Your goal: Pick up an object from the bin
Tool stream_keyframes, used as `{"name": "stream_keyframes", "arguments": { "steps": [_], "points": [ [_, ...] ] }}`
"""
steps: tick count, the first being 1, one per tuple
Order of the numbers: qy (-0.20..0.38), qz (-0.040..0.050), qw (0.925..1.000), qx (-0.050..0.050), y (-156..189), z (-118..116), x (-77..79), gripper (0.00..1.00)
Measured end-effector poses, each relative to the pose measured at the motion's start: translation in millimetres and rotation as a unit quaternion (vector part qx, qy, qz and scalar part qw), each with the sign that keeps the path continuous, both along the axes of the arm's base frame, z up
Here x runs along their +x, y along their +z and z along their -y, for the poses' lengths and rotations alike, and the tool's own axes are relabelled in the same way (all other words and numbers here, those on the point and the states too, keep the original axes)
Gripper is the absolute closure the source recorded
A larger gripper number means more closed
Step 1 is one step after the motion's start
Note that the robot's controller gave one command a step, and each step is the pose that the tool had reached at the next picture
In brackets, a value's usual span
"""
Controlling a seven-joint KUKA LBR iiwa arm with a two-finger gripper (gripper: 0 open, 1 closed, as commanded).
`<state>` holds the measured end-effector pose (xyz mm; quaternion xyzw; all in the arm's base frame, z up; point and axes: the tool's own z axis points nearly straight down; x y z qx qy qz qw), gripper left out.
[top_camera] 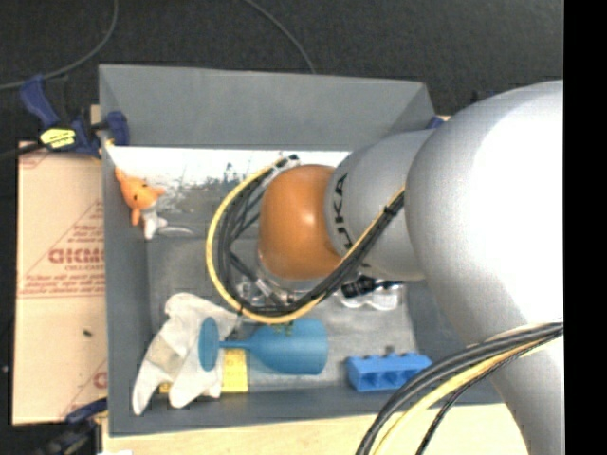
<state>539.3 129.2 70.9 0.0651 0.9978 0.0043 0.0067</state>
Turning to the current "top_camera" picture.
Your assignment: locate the black cylinder on white bracket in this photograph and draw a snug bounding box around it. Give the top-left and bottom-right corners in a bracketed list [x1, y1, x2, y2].
[338, 275, 405, 311]

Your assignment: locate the blue toy building brick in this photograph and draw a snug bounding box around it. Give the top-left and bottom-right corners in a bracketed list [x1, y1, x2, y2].
[344, 352, 434, 393]

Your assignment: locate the brown cardboard board, red print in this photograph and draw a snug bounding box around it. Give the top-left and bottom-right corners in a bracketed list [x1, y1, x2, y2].
[10, 140, 110, 427]

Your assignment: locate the orange toy fox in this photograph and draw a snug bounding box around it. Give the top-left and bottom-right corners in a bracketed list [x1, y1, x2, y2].
[114, 167, 169, 242]

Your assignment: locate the blue plastic goblet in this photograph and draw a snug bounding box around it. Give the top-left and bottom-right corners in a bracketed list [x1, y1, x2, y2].
[197, 316, 330, 377]

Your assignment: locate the white cloth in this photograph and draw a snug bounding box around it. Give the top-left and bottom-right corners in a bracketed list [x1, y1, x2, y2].
[131, 292, 241, 417]

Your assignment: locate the yellow measuring tape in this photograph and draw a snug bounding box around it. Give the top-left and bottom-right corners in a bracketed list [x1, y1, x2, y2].
[220, 348, 250, 394]

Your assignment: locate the grey metal bin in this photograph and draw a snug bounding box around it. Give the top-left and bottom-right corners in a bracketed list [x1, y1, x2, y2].
[98, 64, 505, 436]

